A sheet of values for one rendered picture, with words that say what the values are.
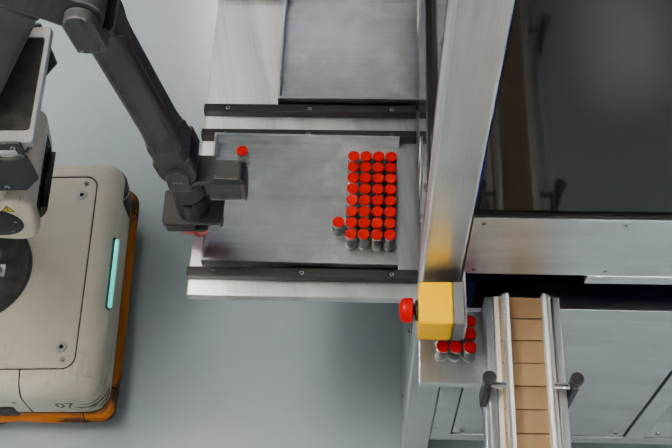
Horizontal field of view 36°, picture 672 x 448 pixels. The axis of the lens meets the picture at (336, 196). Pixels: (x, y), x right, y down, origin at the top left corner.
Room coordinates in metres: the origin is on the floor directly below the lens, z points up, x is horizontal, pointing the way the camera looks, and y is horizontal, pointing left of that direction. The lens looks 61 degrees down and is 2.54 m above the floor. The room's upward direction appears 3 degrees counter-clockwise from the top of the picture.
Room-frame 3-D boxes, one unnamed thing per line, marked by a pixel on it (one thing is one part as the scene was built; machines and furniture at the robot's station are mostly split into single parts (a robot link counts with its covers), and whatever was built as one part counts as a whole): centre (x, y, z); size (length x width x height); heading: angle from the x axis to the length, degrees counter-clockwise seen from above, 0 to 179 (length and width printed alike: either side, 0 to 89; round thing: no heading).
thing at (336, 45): (1.24, -0.08, 0.90); 0.34 x 0.26 x 0.04; 86
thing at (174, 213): (0.86, 0.24, 1.01); 0.10 x 0.07 x 0.07; 87
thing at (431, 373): (0.63, -0.20, 0.87); 0.14 x 0.13 x 0.02; 86
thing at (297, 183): (0.91, 0.06, 0.90); 0.34 x 0.26 x 0.04; 86
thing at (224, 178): (0.86, 0.20, 1.11); 0.11 x 0.09 x 0.12; 87
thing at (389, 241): (0.90, -0.10, 0.91); 0.18 x 0.02 x 0.05; 176
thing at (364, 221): (0.90, -0.05, 0.91); 0.18 x 0.02 x 0.05; 176
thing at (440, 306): (0.65, -0.16, 1.00); 0.08 x 0.07 x 0.07; 86
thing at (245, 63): (1.08, 0.00, 0.87); 0.70 x 0.48 x 0.02; 176
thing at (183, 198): (0.86, 0.23, 1.07); 0.07 x 0.06 x 0.07; 87
